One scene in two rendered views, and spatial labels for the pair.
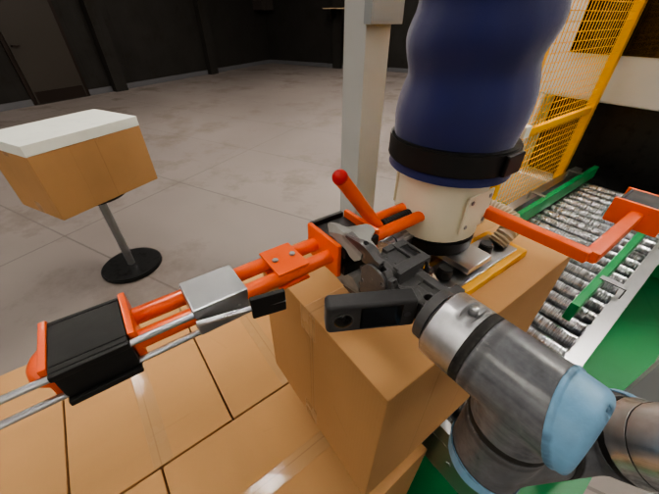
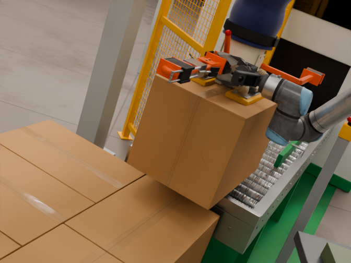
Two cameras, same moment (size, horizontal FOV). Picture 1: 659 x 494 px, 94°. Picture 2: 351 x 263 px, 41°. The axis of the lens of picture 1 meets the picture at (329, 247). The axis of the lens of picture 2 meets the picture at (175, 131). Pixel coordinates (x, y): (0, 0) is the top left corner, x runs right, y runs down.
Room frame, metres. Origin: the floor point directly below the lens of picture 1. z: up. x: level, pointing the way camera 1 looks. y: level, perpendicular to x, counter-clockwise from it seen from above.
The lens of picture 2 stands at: (-1.03, 0.97, 1.59)
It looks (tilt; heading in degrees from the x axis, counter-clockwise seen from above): 22 degrees down; 328
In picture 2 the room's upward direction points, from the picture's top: 20 degrees clockwise
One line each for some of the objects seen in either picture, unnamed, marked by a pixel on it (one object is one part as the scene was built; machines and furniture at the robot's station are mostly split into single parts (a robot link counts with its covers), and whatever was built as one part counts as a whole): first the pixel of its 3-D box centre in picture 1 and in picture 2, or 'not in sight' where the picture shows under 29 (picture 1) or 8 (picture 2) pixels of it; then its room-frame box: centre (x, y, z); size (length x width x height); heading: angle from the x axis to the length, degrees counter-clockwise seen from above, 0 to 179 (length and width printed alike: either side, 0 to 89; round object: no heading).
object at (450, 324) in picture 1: (455, 328); (271, 86); (0.24, -0.15, 1.20); 0.09 x 0.05 x 0.10; 127
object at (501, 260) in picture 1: (464, 264); (250, 90); (0.49, -0.28, 1.09); 0.34 x 0.10 x 0.05; 126
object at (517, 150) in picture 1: (453, 145); (251, 32); (0.56, -0.23, 1.31); 0.23 x 0.23 x 0.04
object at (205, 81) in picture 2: not in sight; (212, 72); (0.64, -0.17, 1.09); 0.34 x 0.10 x 0.05; 126
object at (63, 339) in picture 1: (95, 341); (174, 69); (0.22, 0.26, 1.21); 0.08 x 0.07 x 0.05; 126
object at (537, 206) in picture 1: (535, 200); not in sight; (1.67, -1.26, 0.60); 1.60 x 0.11 x 0.09; 127
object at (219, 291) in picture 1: (216, 298); (193, 68); (0.29, 0.15, 1.20); 0.07 x 0.07 x 0.04; 36
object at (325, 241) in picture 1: (342, 240); (218, 62); (0.42, -0.02, 1.20); 0.10 x 0.08 x 0.06; 36
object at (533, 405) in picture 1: (526, 388); (293, 97); (0.17, -0.20, 1.20); 0.12 x 0.09 x 0.10; 37
